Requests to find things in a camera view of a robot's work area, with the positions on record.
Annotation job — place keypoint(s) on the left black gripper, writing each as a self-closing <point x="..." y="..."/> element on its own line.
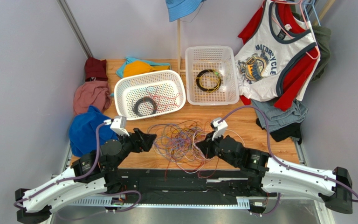
<point x="140" y="140"/>

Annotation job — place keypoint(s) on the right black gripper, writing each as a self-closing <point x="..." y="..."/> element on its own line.
<point x="213" y="146"/>

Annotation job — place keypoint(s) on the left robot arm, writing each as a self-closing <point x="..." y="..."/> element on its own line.
<point x="94" y="173"/>

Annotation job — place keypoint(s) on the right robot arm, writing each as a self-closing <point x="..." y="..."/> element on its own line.
<point x="274" y="175"/>

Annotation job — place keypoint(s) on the rounded white plastic basket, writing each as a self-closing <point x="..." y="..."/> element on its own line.
<point x="149" y="95"/>

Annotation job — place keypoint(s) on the blue cloth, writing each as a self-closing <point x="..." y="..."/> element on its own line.
<point x="82" y="131"/>

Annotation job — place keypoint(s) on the pink cloth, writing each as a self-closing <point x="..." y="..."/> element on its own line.
<point x="96" y="93"/>

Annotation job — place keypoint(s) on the teal cloth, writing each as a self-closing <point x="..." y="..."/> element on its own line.
<point x="129" y="60"/>

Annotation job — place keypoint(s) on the rectangular white plastic basket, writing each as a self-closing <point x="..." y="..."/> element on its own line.
<point x="210" y="76"/>

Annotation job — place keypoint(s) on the orange cloth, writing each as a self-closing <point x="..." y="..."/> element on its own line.
<point x="139" y="67"/>

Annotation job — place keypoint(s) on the black garment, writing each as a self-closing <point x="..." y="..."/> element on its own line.
<point x="280" y="133"/>

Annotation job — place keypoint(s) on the maroon cloth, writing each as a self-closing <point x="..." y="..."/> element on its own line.
<point x="95" y="70"/>

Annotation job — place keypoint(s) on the grey denim garment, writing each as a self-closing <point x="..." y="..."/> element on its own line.
<point x="277" y="118"/>

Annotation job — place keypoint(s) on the white motorcycle tank top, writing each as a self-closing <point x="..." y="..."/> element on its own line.
<point x="269" y="62"/>

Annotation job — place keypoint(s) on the red shirt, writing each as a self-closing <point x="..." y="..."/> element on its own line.
<point x="293" y="84"/>

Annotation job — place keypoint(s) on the light blue bucket hat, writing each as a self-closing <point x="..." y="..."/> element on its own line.
<point x="181" y="8"/>

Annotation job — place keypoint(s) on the pink clothes hanger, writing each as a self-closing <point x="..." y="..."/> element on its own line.
<point x="287" y="33"/>

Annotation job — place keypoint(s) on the dark green garment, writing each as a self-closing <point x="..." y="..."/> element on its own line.
<point x="322" y="36"/>

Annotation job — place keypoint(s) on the wooden rack pole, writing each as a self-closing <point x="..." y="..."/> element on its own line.
<point x="321" y="8"/>

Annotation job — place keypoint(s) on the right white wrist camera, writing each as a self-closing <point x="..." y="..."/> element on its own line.
<point x="219" y="126"/>

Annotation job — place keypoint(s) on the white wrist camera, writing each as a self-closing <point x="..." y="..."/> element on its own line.
<point x="117" y="125"/>
<point x="219" y="126"/>

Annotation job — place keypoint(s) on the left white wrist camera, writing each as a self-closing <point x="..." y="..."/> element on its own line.
<point x="117" y="125"/>

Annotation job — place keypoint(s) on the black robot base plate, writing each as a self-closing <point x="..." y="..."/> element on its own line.
<point x="176" y="186"/>

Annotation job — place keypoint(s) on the aluminium slotted rail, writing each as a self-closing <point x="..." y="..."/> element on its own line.
<point x="239" y="203"/>

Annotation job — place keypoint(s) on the metal corner rail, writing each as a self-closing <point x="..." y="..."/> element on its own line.
<point x="65" y="8"/>

